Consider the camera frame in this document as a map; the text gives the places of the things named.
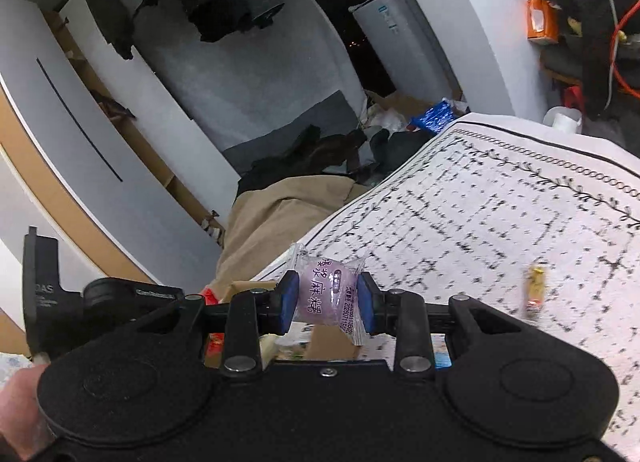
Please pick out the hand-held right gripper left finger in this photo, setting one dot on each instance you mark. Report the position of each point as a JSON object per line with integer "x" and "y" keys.
{"x": 282, "y": 302}

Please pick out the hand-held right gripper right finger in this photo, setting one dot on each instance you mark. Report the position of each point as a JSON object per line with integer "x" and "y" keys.
{"x": 370, "y": 304}

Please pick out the purple candy packet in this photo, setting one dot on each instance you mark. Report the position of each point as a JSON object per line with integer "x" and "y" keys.
{"x": 325, "y": 292}

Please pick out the brown cardboard box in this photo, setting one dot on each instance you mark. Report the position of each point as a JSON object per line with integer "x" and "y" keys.
{"x": 330, "y": 342}

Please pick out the red snack packet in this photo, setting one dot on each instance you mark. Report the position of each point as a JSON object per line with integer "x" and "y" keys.
{"x": 216, "y": 343}

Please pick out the person's left hand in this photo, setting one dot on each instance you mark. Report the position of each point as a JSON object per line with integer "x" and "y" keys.
{"x": 20, "y": 402}

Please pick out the beige cloth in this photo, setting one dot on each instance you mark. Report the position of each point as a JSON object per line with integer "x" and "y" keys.
{"x": 280, "y": 212}

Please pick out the white wardrobe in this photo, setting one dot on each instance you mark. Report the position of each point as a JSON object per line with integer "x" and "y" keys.
{"x": 75, "y": 167}

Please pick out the printed blanket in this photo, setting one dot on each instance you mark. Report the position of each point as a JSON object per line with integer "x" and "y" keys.
{"x": 475, "y": 222}

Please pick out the black clothes pile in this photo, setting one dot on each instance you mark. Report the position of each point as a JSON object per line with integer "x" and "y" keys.
{"x": 300, "y": 157}

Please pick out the yellow candy packet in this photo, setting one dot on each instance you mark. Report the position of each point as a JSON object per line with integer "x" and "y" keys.
{"x": 534, "y": 287}

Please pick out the dark grey mat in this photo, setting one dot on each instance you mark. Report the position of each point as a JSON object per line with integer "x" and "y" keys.
{"x": 280, "y": 132}

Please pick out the white plastic bag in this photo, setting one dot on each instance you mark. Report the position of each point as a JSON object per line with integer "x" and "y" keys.
{"x": 385, "y": 118}

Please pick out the shiny blue bag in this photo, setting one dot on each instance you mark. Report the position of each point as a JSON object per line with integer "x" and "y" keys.
{"x": 432, "y": 116}

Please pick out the flat cardboard sheet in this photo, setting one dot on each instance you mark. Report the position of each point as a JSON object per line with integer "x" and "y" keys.
{"x": 400, "y": 103}

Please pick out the grey tall appliance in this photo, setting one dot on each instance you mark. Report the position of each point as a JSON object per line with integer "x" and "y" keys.
{"x": 400, "y": 42}

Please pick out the white cup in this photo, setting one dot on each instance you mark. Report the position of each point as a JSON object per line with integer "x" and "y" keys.
{"x": 562, "y": 118}

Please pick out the small red container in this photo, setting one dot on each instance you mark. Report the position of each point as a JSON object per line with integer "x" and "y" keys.
{"x": 574, "y": 96}

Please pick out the orange box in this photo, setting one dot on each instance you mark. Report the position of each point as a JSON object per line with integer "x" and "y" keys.
{"x": 542, "y": 22}

